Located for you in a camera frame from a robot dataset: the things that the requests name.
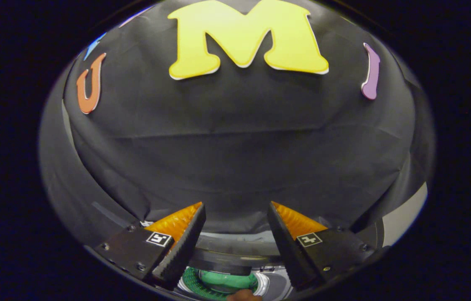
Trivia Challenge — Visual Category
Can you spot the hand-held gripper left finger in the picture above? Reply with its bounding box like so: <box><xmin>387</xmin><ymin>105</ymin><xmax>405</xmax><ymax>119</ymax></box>
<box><xmin>95</xmin><ymin>202</ymin><xmax>206</xmax><ymax>290</ymax></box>

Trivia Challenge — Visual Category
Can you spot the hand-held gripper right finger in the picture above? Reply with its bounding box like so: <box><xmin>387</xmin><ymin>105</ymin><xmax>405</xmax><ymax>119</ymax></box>
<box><xmin>267</xmin><ymin>201</ymin><xmax>376</xmax><ymax>291</ymax></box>

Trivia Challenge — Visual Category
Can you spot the grey washing machine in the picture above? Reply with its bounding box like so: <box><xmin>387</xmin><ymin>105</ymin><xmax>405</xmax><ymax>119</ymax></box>
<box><xmin>177</xmin><ymin>265</ymin><xmax>292</xmax><ymax>301</ymax></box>

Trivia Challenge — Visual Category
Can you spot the green polo shirt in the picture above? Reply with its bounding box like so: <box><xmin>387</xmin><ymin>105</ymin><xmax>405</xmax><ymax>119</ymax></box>
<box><xmin>183</xmin><ymin>268</ymin><xmax>259</xmax><ymax>299</ymax></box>

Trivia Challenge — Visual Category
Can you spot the dark washing machine lid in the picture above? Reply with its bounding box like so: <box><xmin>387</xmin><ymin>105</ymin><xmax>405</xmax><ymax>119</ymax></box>
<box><xmin>196</xmin><ymin>232</ymin><xmax>286</xmax><ymax>276</ymax></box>

